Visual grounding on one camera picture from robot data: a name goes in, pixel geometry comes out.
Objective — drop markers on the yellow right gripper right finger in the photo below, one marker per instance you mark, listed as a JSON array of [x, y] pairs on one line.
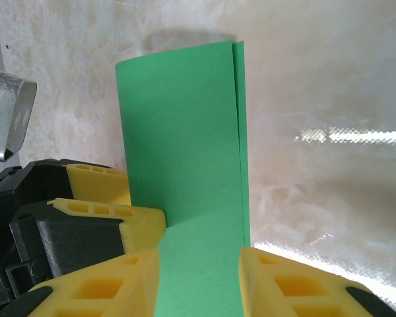
[[283, 290]]

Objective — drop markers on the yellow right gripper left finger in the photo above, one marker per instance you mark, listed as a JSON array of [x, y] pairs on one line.
[[118, 290]]

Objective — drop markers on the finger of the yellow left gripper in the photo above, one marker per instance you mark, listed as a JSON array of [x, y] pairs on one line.
[[99, 186], [142, 231]]

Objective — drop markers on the green cloth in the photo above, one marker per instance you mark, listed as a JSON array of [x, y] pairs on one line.
[[184, 132]]

